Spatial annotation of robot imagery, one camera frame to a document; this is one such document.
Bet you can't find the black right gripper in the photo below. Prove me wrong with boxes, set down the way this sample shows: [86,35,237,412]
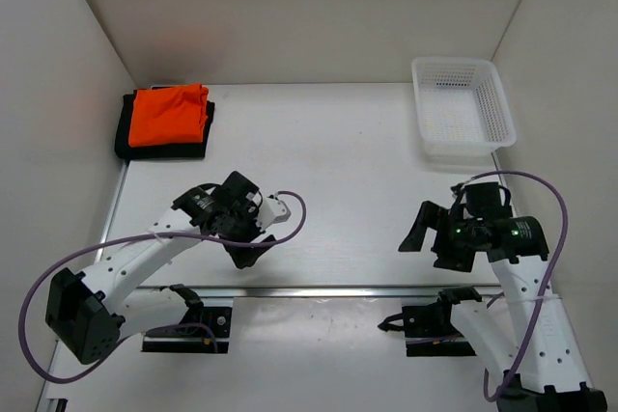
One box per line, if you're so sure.
[400,200,484,271]

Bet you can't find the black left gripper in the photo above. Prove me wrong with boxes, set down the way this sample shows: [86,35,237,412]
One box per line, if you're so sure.
[219,201,276,268]

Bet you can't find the black t shirt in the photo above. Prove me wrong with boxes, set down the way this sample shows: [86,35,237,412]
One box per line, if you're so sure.
[114,94,215,162]

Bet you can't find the orange t shirt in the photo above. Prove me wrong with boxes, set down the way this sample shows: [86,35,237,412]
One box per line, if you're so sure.
[128,84,210,148]

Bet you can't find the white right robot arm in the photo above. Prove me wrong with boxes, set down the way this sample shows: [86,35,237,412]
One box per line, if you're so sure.
[397,182,608,411]

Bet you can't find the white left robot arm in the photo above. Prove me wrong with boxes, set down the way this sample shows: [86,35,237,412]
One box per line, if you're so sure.
[45,171,291,365]

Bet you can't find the white plastic laundry basket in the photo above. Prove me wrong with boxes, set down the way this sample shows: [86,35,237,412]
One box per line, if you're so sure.
[411,57,517,158]

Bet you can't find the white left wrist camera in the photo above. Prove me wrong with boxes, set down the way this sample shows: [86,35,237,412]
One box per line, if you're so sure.
[255,196,291,232]

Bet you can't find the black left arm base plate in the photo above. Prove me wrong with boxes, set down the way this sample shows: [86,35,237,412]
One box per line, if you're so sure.
[141,298,233,354]

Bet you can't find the aluminium front table rail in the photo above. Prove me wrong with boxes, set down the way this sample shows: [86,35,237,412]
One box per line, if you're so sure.
[134,284,508,301]

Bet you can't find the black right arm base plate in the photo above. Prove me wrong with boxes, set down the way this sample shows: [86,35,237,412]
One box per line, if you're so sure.
[378,302,475,358]

